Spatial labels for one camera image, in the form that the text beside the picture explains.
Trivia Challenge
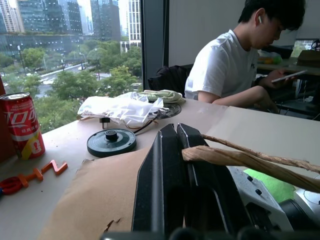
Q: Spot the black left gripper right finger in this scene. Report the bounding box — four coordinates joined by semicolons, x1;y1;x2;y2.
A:
176;122;251;235

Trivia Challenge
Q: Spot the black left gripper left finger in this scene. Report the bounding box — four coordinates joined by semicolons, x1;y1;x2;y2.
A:
131;123;189;233

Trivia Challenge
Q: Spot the brown paper bag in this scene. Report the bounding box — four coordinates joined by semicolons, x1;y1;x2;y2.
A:
37;134;320;240

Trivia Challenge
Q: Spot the white crumpled plastic bag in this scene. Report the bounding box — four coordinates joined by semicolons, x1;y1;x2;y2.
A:
77;91;165;129

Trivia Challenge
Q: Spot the yellow green plastic bag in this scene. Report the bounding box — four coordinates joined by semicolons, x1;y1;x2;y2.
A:
257;49;284;66

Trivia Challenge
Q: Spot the black round kettle base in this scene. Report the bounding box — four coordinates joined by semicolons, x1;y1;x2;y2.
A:
86;128;138;159

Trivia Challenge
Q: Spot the black round table grommet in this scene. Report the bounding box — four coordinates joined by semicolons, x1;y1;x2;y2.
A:
148;102;182;119

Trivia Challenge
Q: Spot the green and white cloth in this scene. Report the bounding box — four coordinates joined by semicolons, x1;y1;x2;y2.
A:
136;89;187;105

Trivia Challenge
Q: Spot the black backpack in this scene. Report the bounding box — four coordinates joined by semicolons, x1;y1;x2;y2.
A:
147;65;195;99

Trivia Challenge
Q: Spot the person in white t-shirt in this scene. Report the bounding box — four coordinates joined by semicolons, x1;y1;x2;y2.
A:
184;0;307;114

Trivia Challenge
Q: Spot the orange zigzag plastic toy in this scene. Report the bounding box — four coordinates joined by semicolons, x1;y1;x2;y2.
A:
0;159;69;196

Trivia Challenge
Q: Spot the white smartphone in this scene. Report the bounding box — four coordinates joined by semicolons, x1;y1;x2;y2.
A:
271;69;308;84

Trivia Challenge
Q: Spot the red cola can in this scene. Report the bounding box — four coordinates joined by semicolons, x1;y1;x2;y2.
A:
0;91;47;161

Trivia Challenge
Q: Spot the brown cardboard box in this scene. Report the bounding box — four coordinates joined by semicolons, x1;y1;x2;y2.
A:
295;49;320;68

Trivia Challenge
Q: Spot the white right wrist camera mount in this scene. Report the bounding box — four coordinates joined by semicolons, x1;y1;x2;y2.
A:
228;165;294;232

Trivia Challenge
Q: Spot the black kettle power cable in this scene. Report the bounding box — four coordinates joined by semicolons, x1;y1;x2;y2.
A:
99;111;161;135

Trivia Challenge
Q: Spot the dark window frame pillar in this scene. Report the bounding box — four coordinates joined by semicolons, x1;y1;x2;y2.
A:
140;0;170;91

